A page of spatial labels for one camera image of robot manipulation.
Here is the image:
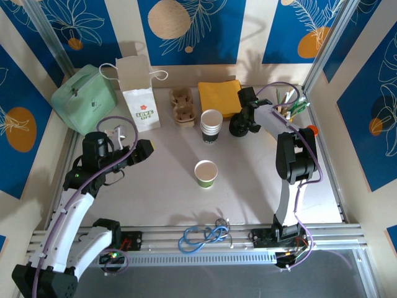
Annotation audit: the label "white paper takeout bag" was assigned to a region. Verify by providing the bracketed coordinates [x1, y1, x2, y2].
[99, 55, 169, 133]

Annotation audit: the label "green paper coffee cup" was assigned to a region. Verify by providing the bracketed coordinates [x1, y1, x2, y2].
[194, 160, 219, 189]

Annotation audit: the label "stack of black lids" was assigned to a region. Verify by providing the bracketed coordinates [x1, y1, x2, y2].
[228, 112, 251, 138]

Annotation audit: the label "stack of paper cups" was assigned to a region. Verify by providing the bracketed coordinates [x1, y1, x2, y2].
[200, 109, 224, 146]

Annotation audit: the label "yellow napkin stack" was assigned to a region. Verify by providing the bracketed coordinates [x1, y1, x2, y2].
[197, 79, 249, 120]

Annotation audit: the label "wooden stir sticks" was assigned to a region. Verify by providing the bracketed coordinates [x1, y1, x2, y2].
[277, 104, 292, 120]

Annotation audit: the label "mint green lunch bag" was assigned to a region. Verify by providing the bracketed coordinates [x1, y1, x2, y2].
[51, 64, 118, 136]

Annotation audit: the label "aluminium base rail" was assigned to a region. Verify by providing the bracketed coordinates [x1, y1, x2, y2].
[26, 222, 370, 258]

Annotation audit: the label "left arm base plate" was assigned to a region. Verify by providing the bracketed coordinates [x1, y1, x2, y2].
[98, 231, 144, 276]

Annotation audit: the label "blue cable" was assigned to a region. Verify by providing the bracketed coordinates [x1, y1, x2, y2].
[178, 225, 229, 255]

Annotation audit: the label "aluminium frame post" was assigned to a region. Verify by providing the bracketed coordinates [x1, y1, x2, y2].
[23, 0, 75, 78]
[302, 0, 362, 94]

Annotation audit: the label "thin dark cable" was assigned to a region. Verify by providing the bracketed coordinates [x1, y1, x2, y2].
[203, 217, 234, 249]

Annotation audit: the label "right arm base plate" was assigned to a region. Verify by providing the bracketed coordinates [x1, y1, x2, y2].
[249, 228, 313, 273]

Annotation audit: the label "grey slotted cable duct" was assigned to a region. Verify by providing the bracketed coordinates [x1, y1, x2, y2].
[122, 250, 279, 267]

